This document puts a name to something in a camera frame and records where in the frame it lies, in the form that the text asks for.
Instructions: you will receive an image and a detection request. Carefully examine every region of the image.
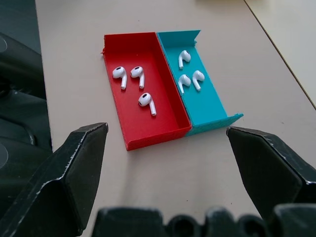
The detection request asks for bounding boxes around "blue plastic tray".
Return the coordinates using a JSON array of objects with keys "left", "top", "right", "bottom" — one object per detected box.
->
[{"left": 157, "top": 29, "right": 244, "bottom": 137}]

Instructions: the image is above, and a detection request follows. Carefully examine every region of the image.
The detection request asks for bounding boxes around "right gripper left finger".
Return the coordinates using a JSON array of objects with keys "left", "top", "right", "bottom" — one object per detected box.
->
[{"left": 0, "top": 122, "right": 109, "bottom": 237}]

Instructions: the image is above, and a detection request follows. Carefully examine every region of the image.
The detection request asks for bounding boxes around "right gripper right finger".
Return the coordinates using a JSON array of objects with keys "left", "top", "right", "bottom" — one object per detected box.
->
[{"left": 226, "top": 126, "right": 316, "bottom": 220}]

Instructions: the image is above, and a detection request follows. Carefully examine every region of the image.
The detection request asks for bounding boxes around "red plastic tray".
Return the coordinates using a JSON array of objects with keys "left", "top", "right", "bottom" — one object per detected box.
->
[{"left": 100, "top": 31, "right": 193, "bottom": 152}]

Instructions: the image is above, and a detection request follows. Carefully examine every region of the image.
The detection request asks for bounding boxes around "white earbud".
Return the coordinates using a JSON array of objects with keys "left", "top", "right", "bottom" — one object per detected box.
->
[
  {"left": 177, "top": 49, "right": 192, "bottom": 69},
  {"left": 192, "top": 70, "right": 205, "bottom": 92},
  {"left": 137, "top": 92, "right": 158, "bottom": 117},
  {"left": 177, "top": 74, "right": 192, "bottom": 95},
  {"left": 130, "top": 65, "right": 146, "bottom": 90},
  {"left": 112, "top": 66, "right": 128, "bottom": 91}
]

